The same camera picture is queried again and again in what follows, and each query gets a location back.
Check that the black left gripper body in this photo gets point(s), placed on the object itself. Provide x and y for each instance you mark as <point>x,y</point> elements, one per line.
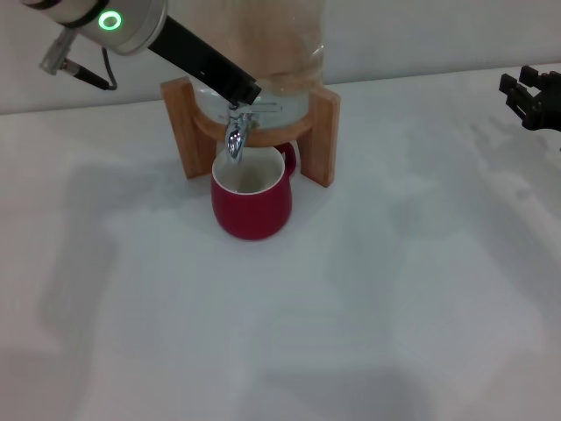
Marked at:
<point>201,61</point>

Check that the wooden dispenser stand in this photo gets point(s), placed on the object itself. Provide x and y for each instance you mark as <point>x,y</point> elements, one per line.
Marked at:
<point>324,136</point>

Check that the chrome faucet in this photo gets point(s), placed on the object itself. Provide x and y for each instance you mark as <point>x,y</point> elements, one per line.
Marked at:
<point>234,138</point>

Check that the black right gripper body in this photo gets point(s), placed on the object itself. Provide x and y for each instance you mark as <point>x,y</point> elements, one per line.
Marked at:
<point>553,107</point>

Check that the red ceramic cup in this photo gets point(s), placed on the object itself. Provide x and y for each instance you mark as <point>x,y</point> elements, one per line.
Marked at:
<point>252,215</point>

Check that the glass water dispenser jar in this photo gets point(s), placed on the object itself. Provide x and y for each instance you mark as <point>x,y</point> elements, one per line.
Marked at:
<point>285,52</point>

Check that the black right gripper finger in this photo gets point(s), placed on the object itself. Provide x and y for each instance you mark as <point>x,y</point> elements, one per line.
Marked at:
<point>537,75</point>
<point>519,98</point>

